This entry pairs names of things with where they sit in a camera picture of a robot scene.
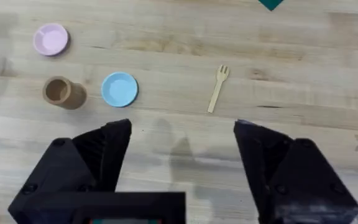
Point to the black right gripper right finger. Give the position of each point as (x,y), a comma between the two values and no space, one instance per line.
(297,183)

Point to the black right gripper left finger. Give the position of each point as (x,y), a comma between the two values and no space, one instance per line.
(82,168)

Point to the brown cup container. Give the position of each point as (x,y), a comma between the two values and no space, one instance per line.
(70,95)

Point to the blue plate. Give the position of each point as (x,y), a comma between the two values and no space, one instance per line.
(119,89)

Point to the pink plate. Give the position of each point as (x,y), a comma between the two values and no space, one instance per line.
(51,39)

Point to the wooden fork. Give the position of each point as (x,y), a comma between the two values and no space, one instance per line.
(217,90)

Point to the green board with blocks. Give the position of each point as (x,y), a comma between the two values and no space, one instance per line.
(271,3)

